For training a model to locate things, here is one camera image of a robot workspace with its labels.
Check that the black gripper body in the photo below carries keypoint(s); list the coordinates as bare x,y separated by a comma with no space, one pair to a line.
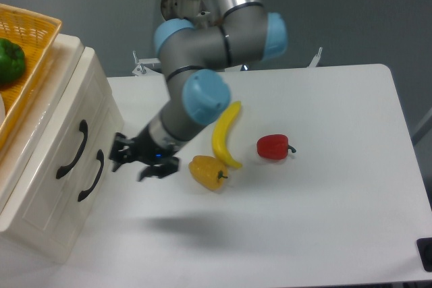
145,150

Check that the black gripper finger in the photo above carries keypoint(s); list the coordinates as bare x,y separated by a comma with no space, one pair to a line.
122,151
160,171

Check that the white top drawer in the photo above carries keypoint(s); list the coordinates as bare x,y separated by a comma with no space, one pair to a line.
38,196

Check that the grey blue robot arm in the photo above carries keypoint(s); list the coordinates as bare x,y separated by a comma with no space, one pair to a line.
199,96

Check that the white drawer cabinet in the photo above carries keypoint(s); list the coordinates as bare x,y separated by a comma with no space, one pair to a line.
55,244

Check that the yellow bell pepper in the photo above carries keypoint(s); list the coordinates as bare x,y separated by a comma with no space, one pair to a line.
208,171

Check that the yellow banana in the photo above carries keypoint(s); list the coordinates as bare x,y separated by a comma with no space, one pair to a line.
221,132

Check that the red bell pepper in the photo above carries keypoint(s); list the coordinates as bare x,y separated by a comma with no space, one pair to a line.
274,147

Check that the white plate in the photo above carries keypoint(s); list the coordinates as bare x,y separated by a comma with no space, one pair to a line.
2,110

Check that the green bell pepper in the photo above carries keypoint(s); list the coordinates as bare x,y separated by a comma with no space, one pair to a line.
13,63

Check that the yellow woven basket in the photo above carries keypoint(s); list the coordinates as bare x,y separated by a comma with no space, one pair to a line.
34,33

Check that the black device at table edge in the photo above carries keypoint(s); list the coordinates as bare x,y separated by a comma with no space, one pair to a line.
424,246

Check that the black lower drawer handle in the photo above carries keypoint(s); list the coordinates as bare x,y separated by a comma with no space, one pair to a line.
85,193

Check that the black drawer handle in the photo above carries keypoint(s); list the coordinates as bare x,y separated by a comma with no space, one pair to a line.
65,169
85,193

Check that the black top drawer handle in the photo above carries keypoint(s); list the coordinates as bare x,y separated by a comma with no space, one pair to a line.
65,169

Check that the white table clamp bracket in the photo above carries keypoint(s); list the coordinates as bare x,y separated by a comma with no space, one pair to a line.
316,59

